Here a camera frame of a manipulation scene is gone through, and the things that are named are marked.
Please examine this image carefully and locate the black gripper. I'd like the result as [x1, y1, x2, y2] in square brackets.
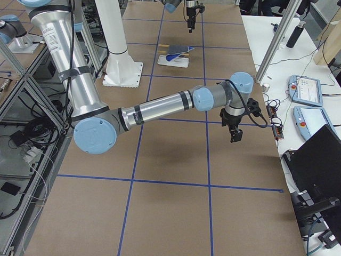
[186, 6, 197, 33]
[220, 108, 243, 142]

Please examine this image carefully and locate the blue and grey towel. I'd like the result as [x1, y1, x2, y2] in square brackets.
[166, 45, 194, 61]

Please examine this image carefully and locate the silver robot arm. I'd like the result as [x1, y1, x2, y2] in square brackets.
[22, 1, 254, 154]
[160, 0, 205, 34]

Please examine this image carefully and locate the white wooden towel rack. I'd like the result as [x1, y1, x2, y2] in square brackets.
[157, 44, 190, 68]

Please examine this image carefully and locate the small metal cylinder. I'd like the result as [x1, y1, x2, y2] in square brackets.
[262, 83, 270, 93]

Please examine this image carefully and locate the lower teach pendant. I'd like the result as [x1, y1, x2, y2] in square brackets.
[293, 106, 335, 141]

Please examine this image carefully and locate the teach pendant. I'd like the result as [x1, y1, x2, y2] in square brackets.
[288, 75, 323, 107]
[293, 106, 335, 141]

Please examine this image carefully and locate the upper teach pendant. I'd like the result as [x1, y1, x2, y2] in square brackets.
[288, 75, 323, 107]

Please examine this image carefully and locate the black monitor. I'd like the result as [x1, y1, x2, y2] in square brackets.
[283, 124, 340, 242]

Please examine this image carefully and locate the black water bottle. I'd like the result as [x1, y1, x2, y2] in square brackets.
[286, 21, 306, 48]

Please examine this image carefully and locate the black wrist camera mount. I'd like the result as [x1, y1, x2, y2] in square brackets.
[197, 4, 205, 13]

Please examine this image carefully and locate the white camera pedestal column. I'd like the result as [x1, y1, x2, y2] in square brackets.
[95, 0, 143, 88]

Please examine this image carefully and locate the aluminium frame post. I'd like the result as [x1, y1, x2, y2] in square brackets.
[255, 0, 302, 84]

